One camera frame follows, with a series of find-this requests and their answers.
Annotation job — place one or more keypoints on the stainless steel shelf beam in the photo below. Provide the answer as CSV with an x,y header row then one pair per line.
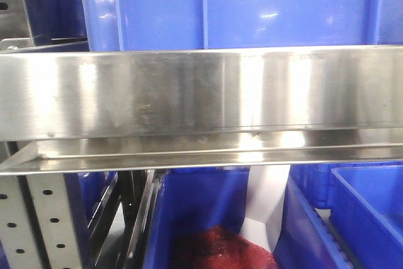
x,y
100,111

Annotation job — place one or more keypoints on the large blue bin on shelf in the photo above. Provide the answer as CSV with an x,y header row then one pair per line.
x,y
229,24

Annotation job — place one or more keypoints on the blue tray at right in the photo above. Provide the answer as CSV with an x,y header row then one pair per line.
x,y
367,213

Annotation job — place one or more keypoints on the white paper sheet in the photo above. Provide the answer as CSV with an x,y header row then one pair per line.
x,y
264,205

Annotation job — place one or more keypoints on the blue bin with red contents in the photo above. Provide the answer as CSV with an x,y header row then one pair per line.
x,y
194,200

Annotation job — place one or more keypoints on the red mesh bag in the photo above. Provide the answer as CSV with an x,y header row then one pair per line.
x,y
219,247

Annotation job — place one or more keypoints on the dark blue bin at left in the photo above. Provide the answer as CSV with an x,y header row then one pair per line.
x,y
55,21

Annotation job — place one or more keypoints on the perforated steel shelf post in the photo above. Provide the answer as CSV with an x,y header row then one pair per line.
x,y
43,222

